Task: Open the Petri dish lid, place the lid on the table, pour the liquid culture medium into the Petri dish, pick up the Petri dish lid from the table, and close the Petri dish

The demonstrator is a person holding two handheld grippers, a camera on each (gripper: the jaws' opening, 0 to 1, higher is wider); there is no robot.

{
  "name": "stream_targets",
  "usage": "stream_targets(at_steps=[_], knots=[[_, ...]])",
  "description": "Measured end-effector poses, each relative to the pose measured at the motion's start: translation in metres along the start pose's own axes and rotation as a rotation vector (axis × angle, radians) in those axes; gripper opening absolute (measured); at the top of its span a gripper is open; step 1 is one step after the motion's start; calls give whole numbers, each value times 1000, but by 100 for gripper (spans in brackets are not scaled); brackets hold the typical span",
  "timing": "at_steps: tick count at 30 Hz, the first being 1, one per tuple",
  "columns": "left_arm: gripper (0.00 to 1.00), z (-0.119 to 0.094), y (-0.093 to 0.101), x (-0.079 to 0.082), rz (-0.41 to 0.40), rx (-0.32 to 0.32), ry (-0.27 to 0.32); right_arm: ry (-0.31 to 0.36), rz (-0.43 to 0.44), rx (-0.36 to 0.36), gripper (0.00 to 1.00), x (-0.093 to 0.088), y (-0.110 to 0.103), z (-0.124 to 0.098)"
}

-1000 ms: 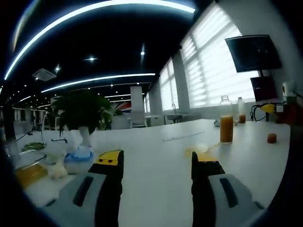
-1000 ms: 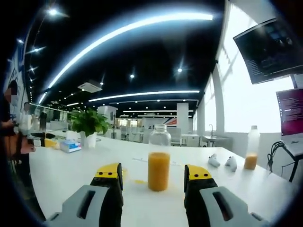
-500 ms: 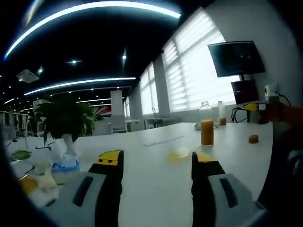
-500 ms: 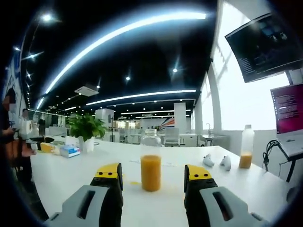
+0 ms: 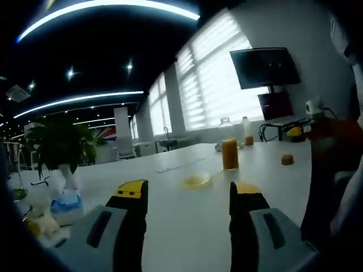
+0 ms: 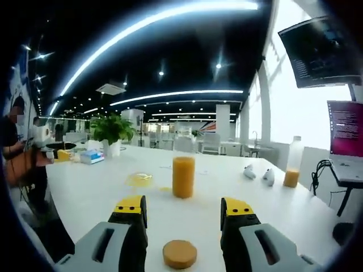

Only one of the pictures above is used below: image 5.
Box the open laptop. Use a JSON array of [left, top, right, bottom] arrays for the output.
[[257, 92, 310, 126]]

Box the white low cabinet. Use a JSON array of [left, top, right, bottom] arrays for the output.
[[135, 142, 157, 158]]

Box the blue tissue pack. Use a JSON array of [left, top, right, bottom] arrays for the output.
[[50, 188, 85, 224]]

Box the white flat ruler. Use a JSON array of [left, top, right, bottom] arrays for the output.
[[155, 157, 206, 174]]

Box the black cable bundle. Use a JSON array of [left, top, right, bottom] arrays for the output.
[[259, 123, 284, 142]]

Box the striped wall graphic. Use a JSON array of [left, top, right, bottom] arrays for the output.
[[96, 127, 117, 143]]

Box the white table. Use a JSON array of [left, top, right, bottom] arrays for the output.
[[8, 140, 341, 272]]

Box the long curved ceiling light strip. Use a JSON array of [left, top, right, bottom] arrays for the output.
[[16, 0, 201, 43]]

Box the glass culture medium bottle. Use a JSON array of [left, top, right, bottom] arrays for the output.
[[218, 117, 240, 171]]

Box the green packet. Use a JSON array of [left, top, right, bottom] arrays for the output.
[[12, 186, 29, 201]]

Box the plastic bottle with orange liquid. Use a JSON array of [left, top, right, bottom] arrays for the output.
[[240, 116, 255, 147]]

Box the ceiling air conditioner vent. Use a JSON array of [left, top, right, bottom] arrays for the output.
[[5, 84, 31, 103]]

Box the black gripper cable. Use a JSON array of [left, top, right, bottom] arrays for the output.
[[320, 105, 338, 119]]

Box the green potted plant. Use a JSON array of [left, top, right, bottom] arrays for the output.
[[25, 113, 99, 189]]

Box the thin black cable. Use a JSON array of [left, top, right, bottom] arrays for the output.
[[30, 176, 50, 187]]

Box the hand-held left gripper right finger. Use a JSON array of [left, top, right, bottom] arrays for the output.
[[229, 181, 318, 272]]

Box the clear Petri dish lid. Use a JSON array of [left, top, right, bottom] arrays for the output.
[[182, 173, 213, 188]]

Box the short curved ceiling light strip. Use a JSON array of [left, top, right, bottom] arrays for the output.
[[14, 90, 144, 118]]

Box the black monitor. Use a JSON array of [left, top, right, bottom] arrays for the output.
[[229, 47, 301, 91]]

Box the white office chair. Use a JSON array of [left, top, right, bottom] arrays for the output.
[[116, 138, 136, 159]]

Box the clear bag with pale contents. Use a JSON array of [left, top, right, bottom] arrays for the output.
[[27, 203, 62, 236]]

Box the steel sink with faucet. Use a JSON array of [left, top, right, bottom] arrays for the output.
[[158, 126, 185, 151]]

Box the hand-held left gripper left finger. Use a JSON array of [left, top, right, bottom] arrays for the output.
[[55, 179, 149, 272]]

